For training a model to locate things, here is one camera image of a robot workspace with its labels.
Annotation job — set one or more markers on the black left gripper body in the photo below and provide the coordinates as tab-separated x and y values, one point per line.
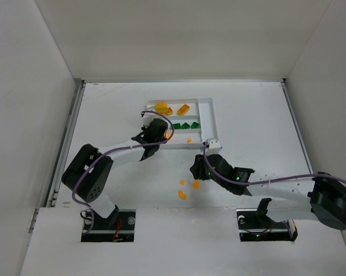
146	135

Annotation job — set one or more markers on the green long lego brick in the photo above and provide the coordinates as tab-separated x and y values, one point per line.
177	126

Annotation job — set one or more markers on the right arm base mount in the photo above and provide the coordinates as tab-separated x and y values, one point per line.
255	226

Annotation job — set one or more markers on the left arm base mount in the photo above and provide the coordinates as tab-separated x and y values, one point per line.
121	231

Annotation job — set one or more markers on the white divided sorting tray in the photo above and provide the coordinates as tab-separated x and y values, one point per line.
195	121

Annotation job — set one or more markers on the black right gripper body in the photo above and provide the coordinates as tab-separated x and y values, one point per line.
198	168

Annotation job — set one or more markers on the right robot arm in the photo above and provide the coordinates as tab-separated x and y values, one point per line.
320	197

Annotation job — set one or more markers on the orange round figure piece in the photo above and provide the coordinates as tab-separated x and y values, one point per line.
161	107

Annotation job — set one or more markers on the green square lego brick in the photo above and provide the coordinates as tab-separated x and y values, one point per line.
185	126

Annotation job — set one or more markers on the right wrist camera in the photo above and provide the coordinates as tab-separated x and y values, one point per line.
211	147

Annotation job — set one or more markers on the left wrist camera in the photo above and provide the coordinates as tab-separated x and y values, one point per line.
146	118

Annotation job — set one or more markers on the yellow long lego brick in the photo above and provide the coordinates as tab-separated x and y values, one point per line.
183	110

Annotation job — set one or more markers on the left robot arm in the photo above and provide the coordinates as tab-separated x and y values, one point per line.
87	174

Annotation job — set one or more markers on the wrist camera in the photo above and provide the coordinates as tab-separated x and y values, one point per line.
211	147
146	118

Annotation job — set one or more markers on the yellow square lego brick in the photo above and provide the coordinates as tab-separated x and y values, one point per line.
169	111

